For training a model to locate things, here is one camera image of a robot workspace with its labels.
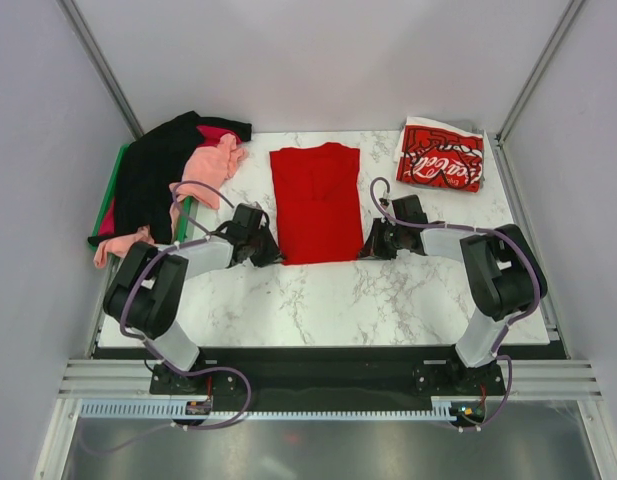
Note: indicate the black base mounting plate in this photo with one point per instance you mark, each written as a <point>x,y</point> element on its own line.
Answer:
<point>309,378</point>

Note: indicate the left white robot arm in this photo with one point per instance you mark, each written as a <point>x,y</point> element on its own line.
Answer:
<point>145,294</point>

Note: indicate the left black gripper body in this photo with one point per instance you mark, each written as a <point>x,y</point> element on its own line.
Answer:
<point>252,240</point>

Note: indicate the left aluminium frame post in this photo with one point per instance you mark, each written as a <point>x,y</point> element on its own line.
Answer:
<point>84,34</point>

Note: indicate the right aluminium frame post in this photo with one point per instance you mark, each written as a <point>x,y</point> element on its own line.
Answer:
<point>549,51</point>

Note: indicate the magenta t-shirt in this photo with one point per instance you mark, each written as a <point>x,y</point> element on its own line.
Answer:
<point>215,135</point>

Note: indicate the green plastic tray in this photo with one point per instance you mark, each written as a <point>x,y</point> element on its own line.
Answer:
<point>104,222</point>

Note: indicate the white slotted cable duct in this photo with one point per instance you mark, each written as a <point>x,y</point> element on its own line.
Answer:
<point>188,410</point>

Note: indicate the aluminium extrusion rail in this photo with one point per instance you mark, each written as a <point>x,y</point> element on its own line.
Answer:
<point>106,379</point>

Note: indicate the aluminium frame post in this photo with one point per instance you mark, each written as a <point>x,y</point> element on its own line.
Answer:
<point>84,34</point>
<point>549,51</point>

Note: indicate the salmon pink t-shirt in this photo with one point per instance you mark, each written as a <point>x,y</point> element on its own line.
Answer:
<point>203,174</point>

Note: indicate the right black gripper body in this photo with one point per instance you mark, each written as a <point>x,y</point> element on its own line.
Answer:
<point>397,239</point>

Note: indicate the black t-shirt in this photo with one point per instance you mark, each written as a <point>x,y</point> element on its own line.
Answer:
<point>148,167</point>

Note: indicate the folded red Coca-Cola t-shirt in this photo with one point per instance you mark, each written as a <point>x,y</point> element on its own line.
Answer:
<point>435,154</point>

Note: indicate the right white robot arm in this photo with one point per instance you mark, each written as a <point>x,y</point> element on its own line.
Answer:
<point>504,278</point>

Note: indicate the plain red t-shirt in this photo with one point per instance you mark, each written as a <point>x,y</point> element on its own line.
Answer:
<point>317,200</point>

